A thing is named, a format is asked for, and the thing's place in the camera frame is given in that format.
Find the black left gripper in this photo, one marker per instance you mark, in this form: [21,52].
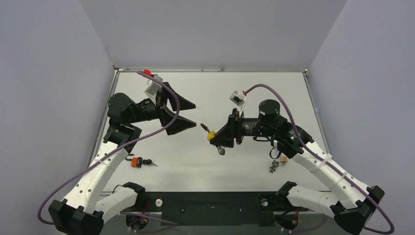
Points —
[161,107]

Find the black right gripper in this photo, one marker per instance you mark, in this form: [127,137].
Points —
[236,126]

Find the yellow padlock with keys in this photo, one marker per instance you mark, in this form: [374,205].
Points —
[221,151]

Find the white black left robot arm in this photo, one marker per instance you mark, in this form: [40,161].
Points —
[82,211]

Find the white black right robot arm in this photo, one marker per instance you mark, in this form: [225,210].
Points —
[349,201]

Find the small brass padlock with keys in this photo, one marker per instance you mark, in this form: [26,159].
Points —
[281,161]

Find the orange padlock with keys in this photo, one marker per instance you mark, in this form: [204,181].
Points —
[139,162]

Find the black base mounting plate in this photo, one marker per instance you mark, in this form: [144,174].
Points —
[216,208]

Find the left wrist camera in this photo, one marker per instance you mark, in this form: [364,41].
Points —
[152,88]

